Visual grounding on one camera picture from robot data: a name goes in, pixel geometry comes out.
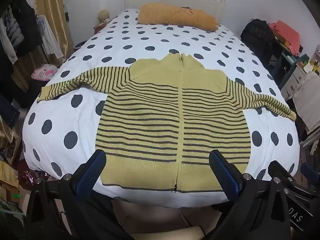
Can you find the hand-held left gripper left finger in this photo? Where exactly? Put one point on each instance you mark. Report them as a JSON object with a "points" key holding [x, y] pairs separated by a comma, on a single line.
{"points": [[92, 173]]}

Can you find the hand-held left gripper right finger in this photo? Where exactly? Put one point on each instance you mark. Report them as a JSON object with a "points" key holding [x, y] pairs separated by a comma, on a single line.
{"points": [[225, 178]]}

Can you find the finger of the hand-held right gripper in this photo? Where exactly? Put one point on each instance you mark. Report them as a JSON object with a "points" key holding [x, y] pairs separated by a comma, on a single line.
{"points": [[310, 173], [281, 168]]}

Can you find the yellow striped knit sweater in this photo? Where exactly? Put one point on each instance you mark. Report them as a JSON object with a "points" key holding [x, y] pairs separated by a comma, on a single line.
{"points": [[150, 120]]}

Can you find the white polka dot bed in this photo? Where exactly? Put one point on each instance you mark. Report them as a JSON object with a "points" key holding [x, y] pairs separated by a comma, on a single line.
{"points": [[82, 120]]}

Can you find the red plastic bag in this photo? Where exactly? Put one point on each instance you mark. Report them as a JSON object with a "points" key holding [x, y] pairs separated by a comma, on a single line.
{"points": [[25, 176]]}

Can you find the cardboard box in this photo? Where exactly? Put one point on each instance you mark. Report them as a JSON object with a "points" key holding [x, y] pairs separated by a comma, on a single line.
{"points": [[8, 173]]}

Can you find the white drawer unit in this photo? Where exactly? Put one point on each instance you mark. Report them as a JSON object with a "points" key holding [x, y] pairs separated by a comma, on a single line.
{"points": [[297, 78]]}

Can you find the teal cabinet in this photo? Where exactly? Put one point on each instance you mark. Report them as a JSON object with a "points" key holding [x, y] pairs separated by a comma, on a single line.
{"points": [[287, 62]]}

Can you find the pink cat plush toy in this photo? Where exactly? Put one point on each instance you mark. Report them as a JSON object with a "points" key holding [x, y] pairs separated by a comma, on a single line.
{"points": [[45, 72]]}

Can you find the black backpack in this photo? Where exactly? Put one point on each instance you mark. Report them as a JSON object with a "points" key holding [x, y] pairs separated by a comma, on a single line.
{"points": [[257, 38]]}

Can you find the coral pink cloth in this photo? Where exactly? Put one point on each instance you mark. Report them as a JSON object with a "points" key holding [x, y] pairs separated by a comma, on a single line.
{"points": [[287, 35]]}

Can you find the white hanging shirt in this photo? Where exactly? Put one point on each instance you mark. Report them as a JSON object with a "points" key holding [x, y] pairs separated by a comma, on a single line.
{"points": [[51, 40]]}

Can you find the beige round ball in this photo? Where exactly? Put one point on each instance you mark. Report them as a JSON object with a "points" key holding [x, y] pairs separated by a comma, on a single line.
{"points": [[103, 15]]}

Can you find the grey puffer jacket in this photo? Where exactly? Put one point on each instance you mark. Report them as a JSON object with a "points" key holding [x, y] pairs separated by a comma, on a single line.
{"points": [[11, 35]]}

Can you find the black hanging jacket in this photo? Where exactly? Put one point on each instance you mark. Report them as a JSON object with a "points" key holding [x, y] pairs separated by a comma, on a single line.
{"points": [[27, 22]]}

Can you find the orange knit pillow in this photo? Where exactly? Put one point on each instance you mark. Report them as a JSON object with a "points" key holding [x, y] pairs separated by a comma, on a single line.
{"points": [[175, 16]]}

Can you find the golden curtain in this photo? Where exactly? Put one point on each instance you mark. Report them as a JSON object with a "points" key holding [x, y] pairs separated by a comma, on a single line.
{"points": [[52, 5]]}

